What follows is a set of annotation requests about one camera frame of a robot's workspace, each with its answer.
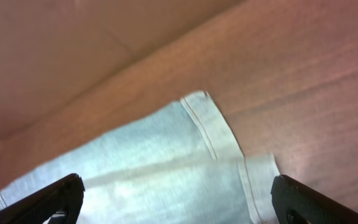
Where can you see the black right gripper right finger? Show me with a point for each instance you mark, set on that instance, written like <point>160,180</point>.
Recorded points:
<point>294,202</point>

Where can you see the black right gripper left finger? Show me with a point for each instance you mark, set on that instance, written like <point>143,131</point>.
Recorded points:
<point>59,202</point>

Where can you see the light blue denim shorts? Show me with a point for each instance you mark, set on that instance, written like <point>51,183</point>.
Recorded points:
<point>181,164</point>

